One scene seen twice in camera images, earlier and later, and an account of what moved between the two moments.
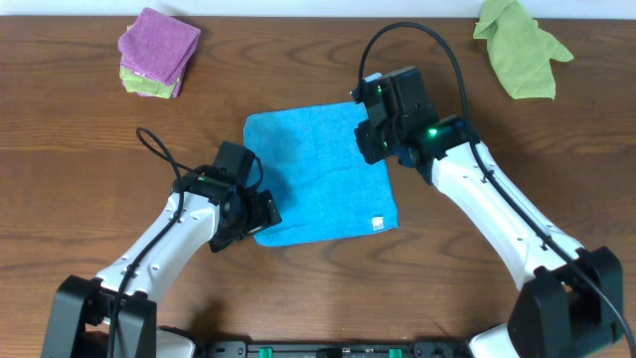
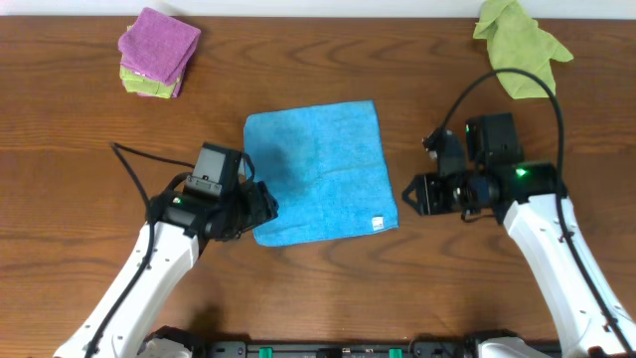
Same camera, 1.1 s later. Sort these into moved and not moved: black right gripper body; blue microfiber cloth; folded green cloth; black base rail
Moved: black right gripper body
Not moved: blue microfiber cloth; black base rail; folded green cloth
